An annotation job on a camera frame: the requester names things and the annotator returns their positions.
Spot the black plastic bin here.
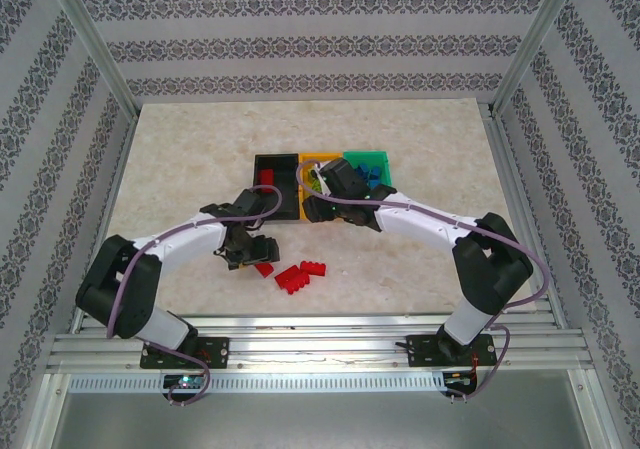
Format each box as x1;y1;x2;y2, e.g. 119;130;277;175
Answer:
253;152;303;225

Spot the large red lego brick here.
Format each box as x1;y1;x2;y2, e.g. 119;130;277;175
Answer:
274;263;311;296

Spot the yellow plastic bin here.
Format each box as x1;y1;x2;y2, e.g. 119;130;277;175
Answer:
298;152;347;224

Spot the green plastic bin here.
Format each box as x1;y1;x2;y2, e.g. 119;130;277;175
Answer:
342;149;396;191

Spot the left circuit board green light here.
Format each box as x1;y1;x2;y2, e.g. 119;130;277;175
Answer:
163;373;209;390

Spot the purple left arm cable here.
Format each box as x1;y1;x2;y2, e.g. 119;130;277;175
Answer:
106;184;284;408

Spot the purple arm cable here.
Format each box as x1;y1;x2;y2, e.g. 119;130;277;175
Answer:
106;184;284;408
296;158;553;405

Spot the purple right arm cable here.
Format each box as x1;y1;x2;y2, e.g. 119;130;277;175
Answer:
296;158;553;405

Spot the aluminium mounting rail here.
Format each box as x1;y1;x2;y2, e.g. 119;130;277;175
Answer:
47;313;594;370

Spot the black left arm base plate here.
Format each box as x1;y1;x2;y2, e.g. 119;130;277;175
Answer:
139;336;230;370

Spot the slotted grey cable duct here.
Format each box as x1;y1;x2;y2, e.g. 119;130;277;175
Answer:
67;372;449;394

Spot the aluminium table side rail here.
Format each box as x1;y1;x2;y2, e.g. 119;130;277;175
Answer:
487;113;569;330
69;116;139;333

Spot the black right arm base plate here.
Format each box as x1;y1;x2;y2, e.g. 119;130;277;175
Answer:
407;333;496;369

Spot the aluminium frame post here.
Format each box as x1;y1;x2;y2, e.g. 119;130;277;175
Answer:
42;0;141;120
487;0;584;118

